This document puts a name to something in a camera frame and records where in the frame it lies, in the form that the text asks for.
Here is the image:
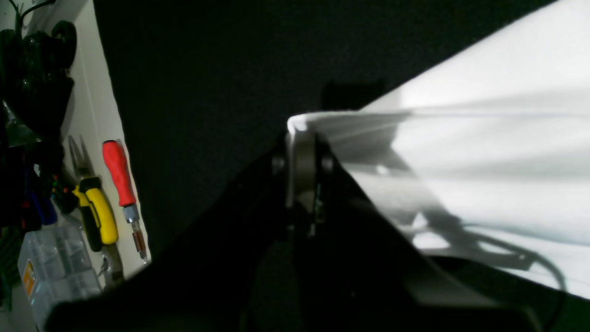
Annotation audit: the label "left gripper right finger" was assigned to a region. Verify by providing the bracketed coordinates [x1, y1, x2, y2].
[295, 134, 540, 332]

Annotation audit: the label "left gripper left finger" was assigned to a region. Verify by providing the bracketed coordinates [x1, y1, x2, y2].
[51, 145, 284, 332]

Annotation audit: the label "white printed t-shirt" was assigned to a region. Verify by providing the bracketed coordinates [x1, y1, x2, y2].
[287, 0, 589, 298]

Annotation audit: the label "clear plastic parts box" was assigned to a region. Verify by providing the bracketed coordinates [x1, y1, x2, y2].
[18, 225, 102, 332]

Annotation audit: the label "black table cloth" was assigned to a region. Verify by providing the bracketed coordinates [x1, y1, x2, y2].
[94, 0, 549, 258]

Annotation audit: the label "yellow handled pliers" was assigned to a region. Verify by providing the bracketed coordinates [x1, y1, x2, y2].
[67, 135, 124, 288]

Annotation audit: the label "red handled screwdriver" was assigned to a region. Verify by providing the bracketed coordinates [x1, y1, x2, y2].
[102, 140, 148, 264]

